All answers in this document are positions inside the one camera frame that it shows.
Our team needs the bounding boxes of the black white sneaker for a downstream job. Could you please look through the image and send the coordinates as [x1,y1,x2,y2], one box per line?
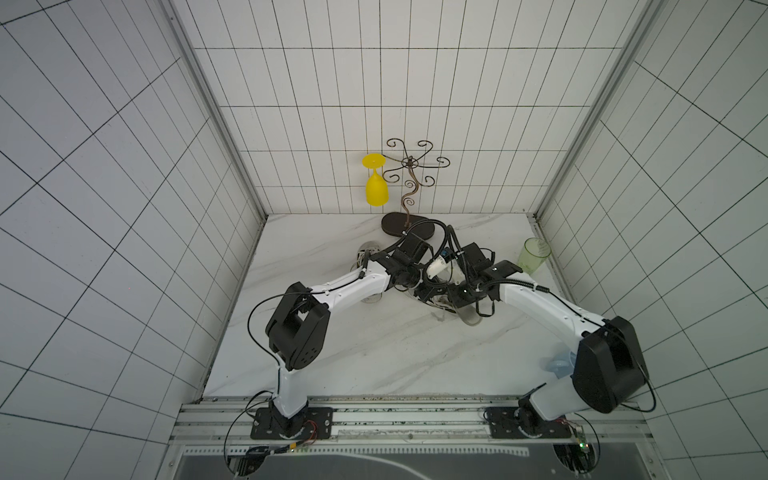
[350,241,382,304]
[410,282,482,326]

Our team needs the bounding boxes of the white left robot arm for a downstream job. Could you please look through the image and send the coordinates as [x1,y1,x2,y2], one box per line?
[265,233,434,420]

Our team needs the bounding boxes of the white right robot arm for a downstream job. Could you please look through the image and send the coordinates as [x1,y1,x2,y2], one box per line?
[421,244,649,424]

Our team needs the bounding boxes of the green plastic cup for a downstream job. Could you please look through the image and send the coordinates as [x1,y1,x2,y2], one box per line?
[517,237,552,275]

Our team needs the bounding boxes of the yellow plastic wine glass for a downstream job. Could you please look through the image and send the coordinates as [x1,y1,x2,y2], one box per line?
[362,153,389,207]

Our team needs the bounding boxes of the light blue mug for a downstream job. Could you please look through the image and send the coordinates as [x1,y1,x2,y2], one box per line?
[544,351,577,379]

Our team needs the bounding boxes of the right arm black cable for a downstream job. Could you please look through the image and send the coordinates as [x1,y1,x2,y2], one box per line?
[440,224,658,414]

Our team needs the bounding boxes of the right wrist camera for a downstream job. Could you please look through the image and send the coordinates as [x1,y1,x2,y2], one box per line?
[426,250,455,282]

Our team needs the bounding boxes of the copper wire glass rack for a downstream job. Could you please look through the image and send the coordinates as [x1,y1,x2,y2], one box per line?
[381,137,451,237]

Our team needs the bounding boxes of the aluminium mounting rail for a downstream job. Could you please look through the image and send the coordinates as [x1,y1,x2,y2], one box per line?
[166,396,659,464]

